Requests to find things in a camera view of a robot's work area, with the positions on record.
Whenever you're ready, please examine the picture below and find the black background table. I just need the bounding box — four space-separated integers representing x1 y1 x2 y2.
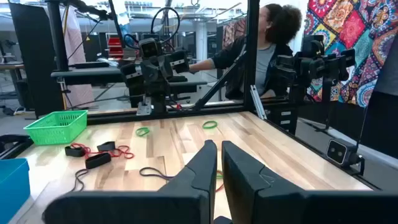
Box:
50 60 208 103

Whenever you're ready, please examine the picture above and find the thick black rubber band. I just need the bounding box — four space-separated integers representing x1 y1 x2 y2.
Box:
64 145 86 158
96 141 116 152
85 152 113 170

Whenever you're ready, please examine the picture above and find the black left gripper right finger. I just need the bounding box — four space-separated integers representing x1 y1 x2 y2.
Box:
221 140 398 224

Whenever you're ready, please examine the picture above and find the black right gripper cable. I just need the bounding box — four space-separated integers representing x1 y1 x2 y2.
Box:
150 6 181 44

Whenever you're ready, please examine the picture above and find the green plastic basket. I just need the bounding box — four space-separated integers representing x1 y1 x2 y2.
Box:
23 110 89 146

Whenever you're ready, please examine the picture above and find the silver metal bracket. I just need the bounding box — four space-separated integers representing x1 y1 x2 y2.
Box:
136 96 153 116

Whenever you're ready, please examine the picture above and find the black upright panel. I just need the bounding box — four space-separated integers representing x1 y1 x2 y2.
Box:
8 2 65 119

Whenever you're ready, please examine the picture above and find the white round pillar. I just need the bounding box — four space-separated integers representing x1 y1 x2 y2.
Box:
194 20 209 62

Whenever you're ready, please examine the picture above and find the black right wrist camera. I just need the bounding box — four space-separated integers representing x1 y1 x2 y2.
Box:
139 38 163 60

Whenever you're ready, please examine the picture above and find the blue plastic bin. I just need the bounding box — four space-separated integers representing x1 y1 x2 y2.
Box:
0 157 30 224

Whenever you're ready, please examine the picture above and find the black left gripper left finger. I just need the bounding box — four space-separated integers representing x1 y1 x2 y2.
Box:
42 139 218 224

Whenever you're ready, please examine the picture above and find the black table-level camera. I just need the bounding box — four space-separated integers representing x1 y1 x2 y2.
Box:
325 138 366 175

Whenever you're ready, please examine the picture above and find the colourful patterned cloth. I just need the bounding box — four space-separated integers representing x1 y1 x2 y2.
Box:
303 0 398 109

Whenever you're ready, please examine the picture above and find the silver aluminium bar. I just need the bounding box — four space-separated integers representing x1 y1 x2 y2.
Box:
249 84 268 121

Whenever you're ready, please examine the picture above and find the red cabinet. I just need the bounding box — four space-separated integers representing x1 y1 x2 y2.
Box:
107 37 124 59

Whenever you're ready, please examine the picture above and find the pink hanging cloth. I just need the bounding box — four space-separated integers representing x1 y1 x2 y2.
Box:
61 5 95 109

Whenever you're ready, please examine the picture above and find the thin red rubber band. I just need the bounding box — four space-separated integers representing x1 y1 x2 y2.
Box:
70 142 105 159
215 169 225 193
104 144 135 160

